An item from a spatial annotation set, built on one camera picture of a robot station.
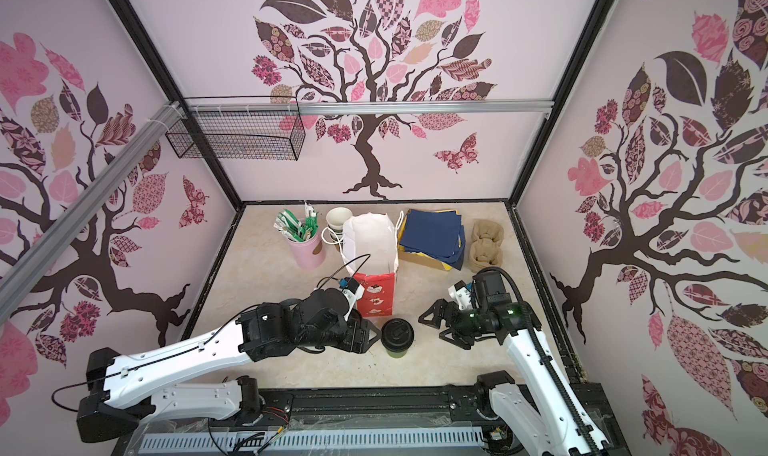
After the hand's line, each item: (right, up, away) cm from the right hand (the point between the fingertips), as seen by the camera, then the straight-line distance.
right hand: (431, 325), depth 73 cm
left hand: (-15, -1, -6) cm, 16 cm away
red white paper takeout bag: (-13, +5, +6) cm, 16 cm away
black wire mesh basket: (-56, +57, +22) cm, 83 cm away
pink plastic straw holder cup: (-37, +15, +23) cm, 46 cm away
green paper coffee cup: (-9, -11, +9) cm, 17 cm away
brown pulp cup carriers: (+22, +16, +26) cm, 38 cm away
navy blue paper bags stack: (+8, +22, +35) cm, 43 cm away
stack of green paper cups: (-29, +27, +24) cm, 46 cm away
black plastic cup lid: (-8, -3, +2) cm, 9 cm away
